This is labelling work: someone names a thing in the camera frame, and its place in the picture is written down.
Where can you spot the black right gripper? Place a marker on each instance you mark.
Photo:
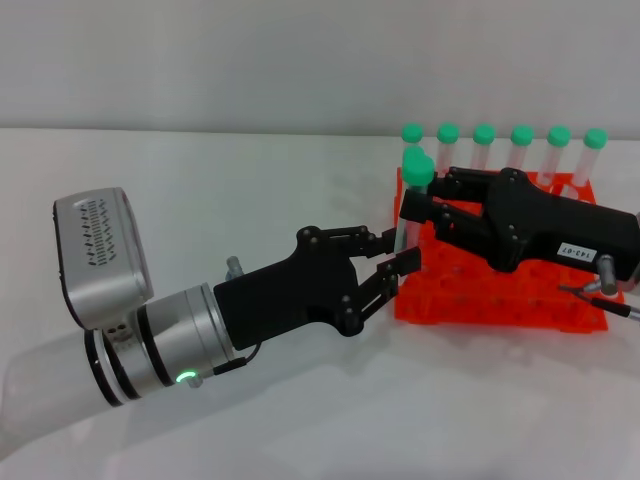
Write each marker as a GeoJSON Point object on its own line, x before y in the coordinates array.
{"type": "Point", "coordinates": [550, 225]}

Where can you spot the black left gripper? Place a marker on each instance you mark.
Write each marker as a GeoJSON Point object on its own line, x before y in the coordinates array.
{"type": "Point", "coordinates": [290, 300]}

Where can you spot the green-capped clear test tube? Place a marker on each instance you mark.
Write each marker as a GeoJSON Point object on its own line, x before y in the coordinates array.
{"type": "Point", "coordinates": [595, 138]}
{"type": "Point", "coordinates": [418, 170]}
{"type": "Point", "coordinates": [559, 136]}
{"type": "Point", "coordinates": [411, 150]}
{"type": "Point", "coordinates": [485, 134]}
{"type": "Point", "coordinates": [448, 133]}
{"type": "Point", "coordinates": [522, 135]}
{"type": "Point", "coordinates": [412, 132]}

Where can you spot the left robot arm silver white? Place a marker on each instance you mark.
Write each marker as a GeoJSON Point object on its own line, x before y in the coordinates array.
{"type": "Point", "coordinates": [185, 330]}

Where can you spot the orange plastic test tube rack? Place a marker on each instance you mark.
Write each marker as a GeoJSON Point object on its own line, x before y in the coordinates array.
{"type": "Point", "coordinates": [500, 310]}

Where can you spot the silver plug on left gripper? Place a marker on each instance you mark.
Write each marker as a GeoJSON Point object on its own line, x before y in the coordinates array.
{"type": "Point", "coordinates": [234, 267]}

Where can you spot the silver plug on gripper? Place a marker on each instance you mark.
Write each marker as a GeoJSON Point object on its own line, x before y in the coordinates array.
{"type": "Point", "coordinates": [609, 277]}
{"type": "Point", "coordinates": [234, 267]}

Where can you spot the silver plug on right gripper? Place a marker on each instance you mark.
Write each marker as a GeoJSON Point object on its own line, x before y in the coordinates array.
{"type": "Point", "coordinates": [609, 277]}

